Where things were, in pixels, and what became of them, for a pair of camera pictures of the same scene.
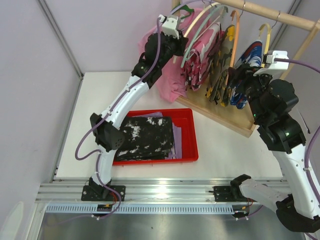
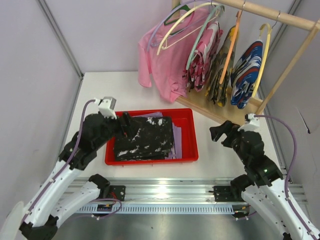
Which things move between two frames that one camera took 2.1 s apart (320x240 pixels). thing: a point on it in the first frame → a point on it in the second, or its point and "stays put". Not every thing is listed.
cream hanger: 196,19 → 217,8
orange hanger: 235,38 → 233,36
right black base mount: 229,193 stays put
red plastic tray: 184,118 stays put
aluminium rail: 136,191 stays put
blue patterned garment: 252,57 stays put
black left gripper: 180,43 → 121,124
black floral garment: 146,138 stays put
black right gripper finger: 245,68 → 225,127
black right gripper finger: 235,76 → 216,132
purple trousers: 176,154 stays put
